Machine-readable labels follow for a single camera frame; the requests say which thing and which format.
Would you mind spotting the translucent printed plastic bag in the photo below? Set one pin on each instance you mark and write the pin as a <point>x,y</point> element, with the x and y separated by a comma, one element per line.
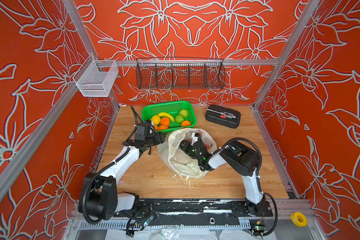
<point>176,159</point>

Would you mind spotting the clear plastic wall bin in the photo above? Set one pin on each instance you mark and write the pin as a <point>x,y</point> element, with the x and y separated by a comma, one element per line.
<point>96,78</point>

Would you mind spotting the crumpled clear plastic scrap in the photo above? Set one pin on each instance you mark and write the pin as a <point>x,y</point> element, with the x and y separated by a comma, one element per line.
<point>165,234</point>

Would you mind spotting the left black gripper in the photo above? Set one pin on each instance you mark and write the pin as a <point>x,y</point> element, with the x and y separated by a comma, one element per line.
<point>158,137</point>

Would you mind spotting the yellow toy banana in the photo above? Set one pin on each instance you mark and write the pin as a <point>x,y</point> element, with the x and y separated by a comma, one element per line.
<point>166,115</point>

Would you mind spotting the yellow tape roll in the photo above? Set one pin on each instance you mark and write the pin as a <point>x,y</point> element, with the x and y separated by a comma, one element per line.
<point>299,219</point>

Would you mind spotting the orange toy tangerine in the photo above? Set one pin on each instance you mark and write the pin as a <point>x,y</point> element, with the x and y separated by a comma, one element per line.
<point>163,127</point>

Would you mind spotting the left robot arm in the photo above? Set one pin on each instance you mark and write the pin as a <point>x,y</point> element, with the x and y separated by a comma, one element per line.
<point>99,199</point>

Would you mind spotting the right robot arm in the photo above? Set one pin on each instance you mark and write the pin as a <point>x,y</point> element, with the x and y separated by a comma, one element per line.
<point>244,157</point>

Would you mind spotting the black wire wall basket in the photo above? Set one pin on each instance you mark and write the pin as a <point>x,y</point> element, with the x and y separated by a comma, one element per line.
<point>180,73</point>

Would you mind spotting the black tool case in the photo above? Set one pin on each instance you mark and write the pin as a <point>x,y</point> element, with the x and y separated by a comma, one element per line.
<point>223,116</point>

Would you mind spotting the yellow toy lemon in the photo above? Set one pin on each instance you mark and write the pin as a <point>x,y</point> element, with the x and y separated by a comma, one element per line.
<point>156,120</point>

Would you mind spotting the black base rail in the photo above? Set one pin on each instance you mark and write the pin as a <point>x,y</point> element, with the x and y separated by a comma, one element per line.
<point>205,213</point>

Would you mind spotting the green plastic basket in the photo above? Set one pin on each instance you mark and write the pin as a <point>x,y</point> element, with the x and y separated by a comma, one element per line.
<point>172,108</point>

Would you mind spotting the green toy fruit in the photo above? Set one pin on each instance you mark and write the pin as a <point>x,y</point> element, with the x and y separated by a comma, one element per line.
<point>184,113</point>

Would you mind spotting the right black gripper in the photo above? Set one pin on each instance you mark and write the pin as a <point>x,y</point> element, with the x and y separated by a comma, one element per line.
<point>185,146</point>

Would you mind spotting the yellow-green toy starfruit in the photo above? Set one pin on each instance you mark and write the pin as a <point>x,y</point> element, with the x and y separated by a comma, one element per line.
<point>179,119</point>

